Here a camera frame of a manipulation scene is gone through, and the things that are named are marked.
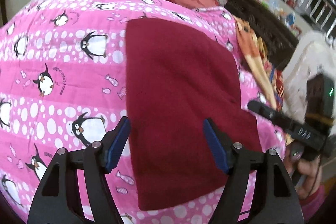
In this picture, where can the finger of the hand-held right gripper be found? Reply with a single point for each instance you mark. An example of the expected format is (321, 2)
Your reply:
(267, 112)

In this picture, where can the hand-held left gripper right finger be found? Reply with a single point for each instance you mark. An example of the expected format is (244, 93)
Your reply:
(215, 145)

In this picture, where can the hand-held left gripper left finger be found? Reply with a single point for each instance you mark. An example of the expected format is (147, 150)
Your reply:
(118, 143)

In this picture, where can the maroon knit garment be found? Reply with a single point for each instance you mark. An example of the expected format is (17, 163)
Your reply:
(178, 82)

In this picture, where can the person's right forearm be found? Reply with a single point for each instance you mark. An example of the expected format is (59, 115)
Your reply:
(315, 199)

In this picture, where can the person's right hand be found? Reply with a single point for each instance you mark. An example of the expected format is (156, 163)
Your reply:
(304, 171)

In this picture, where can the white quilted cloth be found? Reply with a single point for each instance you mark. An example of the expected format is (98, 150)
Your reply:
(296, 82)

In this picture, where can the orange printed cloth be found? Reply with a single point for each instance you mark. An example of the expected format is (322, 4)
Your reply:
(252, 48)

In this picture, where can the dark wooden furniture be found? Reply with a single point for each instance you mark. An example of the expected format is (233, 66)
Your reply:
(262, 19)

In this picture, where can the pile of colourful small things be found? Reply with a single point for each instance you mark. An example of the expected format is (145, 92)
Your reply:
(278, 3)

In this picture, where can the metal rack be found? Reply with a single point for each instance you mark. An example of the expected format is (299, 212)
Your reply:
(309, 1)

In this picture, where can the pink penguin print blanket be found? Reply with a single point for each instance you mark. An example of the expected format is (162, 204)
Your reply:
(52, 43)

